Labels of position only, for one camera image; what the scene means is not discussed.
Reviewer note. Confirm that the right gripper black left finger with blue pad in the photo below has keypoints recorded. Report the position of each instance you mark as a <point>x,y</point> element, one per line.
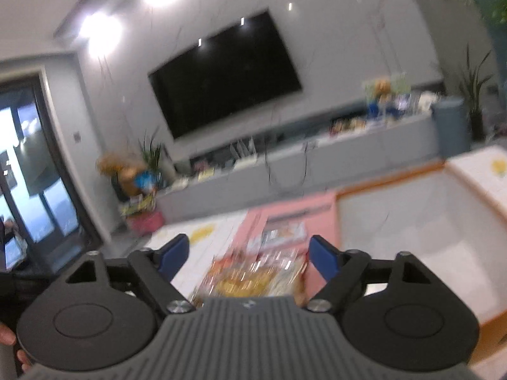
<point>153,272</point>

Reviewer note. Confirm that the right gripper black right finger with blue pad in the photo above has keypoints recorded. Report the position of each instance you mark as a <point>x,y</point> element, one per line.
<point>343,273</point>

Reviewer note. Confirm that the yellow popcorn snack bag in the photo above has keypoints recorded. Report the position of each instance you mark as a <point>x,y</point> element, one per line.
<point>269,274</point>

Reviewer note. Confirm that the person left hand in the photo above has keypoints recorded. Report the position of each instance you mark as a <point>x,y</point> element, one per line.
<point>8,338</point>

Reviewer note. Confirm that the pink basket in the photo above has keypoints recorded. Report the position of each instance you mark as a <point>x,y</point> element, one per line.
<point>145,223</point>

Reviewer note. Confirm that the pink restaurant mat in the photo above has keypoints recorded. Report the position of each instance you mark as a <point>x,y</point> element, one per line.
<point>315,214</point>

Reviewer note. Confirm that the lemon pattern white tablecloth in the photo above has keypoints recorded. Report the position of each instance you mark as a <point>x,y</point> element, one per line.
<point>484,169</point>

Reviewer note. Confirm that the white carrot snack packet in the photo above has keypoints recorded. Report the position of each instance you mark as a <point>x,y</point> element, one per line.
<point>282,234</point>

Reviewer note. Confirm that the potted plant left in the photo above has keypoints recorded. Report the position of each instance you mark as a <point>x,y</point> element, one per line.
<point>151,152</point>

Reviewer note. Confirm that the potted plant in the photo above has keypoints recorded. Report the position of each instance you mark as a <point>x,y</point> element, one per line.
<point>471,83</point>
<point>151,152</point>

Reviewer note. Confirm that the golden vase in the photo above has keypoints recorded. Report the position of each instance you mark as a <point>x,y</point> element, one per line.
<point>122,171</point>

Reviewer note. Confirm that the orange cardboard box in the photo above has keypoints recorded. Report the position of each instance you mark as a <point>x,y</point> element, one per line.
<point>434,214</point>

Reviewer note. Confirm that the grey tv console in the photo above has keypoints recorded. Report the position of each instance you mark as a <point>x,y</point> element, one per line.
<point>319,162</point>

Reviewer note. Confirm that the white wifi router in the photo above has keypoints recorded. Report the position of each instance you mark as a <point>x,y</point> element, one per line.
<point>244,153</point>

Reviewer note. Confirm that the blue grey trash bin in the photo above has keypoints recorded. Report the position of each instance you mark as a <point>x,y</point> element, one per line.
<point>450,117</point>

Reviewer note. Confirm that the brown teddy bear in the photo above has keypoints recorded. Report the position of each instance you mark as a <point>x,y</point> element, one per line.
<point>382,88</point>

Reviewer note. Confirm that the potted plant right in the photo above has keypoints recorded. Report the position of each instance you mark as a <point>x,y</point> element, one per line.
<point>471,83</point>

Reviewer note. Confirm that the black wall television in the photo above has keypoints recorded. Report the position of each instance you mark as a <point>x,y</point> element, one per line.
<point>236,69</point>

